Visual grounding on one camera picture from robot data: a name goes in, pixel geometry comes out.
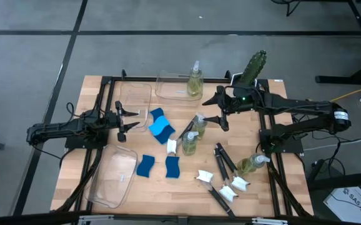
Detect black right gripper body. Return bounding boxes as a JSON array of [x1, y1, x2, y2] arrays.
[[216, 84, 256, 132]]

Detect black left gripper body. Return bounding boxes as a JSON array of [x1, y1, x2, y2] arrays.
[[105, 100, 127, 143]]

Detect clear plastic bin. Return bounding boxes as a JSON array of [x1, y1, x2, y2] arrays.
[[84, 143, 139, 209], [154, 70, 205, 103], [119, 81, 153, 133]]

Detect green cactus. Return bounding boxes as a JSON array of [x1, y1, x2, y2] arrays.
[[238, 49, 268, 88]]

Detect black power strip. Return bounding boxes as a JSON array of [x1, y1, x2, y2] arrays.
[[307, 158, 325, 184]]

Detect black chair base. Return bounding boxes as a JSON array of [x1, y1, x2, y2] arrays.
[[270, 0, 303, 16]]

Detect black desk foot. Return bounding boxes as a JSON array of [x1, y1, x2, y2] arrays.
[[307, 173, 361, 191]]

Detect white printed paper sheet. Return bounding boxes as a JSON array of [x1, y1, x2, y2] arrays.
[[323, 186, 361, 224]]

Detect black aluminium table frame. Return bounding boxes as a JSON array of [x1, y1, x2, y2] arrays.
[[51, 69, 315, 219]]

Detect black desk frame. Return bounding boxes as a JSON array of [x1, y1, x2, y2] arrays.
[[314, 0, 361, 85]]

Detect white floor cable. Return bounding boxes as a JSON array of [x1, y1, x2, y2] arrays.
[[304, 134, 361, 152]]

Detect yellow cable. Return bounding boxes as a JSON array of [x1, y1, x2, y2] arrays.
[[330, 80, 361, 103]]

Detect black frame crossbeam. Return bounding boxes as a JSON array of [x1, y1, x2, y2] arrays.
[[0, 209, 361, 225]]

